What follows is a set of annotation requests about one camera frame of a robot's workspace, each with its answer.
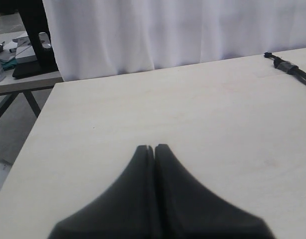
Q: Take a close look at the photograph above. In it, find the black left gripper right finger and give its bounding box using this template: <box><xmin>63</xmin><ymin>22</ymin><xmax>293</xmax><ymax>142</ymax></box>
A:
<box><xmin>155</xmin><ymin>144</ymin><xmax>275</xmax><ymax>239</ymax></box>

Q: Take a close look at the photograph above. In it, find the grey side table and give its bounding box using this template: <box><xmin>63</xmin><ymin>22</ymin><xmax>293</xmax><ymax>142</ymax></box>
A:
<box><xmin>0</xmin><ymin>31</ymin><xmax>64</xmax><ymax>125</ymax></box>

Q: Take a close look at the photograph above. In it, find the white curtain backdrop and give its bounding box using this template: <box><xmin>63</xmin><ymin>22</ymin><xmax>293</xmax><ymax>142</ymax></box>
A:
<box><xmin>43</xmin><ymin>0</ymin><xmax>306</xmax><ymax>81</ymax></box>

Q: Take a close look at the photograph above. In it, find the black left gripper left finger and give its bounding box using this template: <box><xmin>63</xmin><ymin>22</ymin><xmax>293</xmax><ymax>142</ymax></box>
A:
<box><xmin>49</xmin><ymin>145</ymin><xmax>157</xmax><ymax>239</ymax></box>

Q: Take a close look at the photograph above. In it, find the white box on table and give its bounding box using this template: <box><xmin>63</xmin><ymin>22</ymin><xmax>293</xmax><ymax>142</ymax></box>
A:
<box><xmin>4</xmin><ymin>35</ymin><xmax>37</xmax><ymax>64</ymax></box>

